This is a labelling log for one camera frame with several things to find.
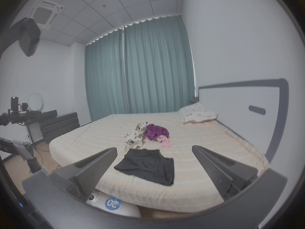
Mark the purple garment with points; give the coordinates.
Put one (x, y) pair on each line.
(157, 131)

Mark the blue-green curtain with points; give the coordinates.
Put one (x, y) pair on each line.
(159, 68)
(104, 80)

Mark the white ceiling air vent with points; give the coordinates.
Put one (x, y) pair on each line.
(45, 14)

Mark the black camera rig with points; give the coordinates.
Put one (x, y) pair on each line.
(14, 108)

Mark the bed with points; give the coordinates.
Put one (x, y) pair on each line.
(202, 151)

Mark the grey bedside table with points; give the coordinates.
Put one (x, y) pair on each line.
(193, 101)

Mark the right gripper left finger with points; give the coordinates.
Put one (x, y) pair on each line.
(93, 173)

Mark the pale pink garment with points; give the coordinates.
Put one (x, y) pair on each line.
(165, 141)

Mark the white printed pillow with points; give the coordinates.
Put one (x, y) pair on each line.
(197, 112)

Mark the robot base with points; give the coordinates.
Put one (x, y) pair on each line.
(114, 203)

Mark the black chest of drawers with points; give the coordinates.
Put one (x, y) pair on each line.
(59, 125)

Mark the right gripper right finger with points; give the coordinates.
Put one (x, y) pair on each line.
(219, 173)

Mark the white printed pyjama top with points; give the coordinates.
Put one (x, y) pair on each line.
(134, 135)

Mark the black T-shirt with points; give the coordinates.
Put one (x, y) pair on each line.
(147, 168)

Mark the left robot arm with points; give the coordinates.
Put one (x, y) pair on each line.
(21, 149)

